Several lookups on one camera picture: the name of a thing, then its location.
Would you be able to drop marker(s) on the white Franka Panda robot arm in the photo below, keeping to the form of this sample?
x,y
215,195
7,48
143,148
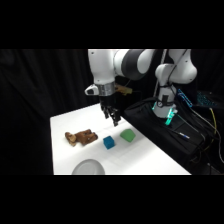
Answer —
x,y
106,65

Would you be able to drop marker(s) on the black curtain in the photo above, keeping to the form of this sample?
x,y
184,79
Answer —
x,y
40,106

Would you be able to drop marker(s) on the green triangle block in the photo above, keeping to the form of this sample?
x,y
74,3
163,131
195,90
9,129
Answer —
x,y
128,135

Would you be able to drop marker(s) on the brown teddy bear toy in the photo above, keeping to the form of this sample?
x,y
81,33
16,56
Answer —
x,y
81,137

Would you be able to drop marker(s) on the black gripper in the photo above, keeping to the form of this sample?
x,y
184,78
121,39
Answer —
x,y
107,100

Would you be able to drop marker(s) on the blue lit keyboard device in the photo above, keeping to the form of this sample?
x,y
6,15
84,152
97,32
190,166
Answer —
x,y
200,99

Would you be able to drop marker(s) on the blue cube block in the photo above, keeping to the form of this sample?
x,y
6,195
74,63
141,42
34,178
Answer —
x,y
109,142

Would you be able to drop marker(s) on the tan cardboard object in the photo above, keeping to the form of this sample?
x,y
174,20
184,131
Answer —
x,y
124,89

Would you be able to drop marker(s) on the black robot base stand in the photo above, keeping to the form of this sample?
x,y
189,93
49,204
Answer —
x,y
166,133

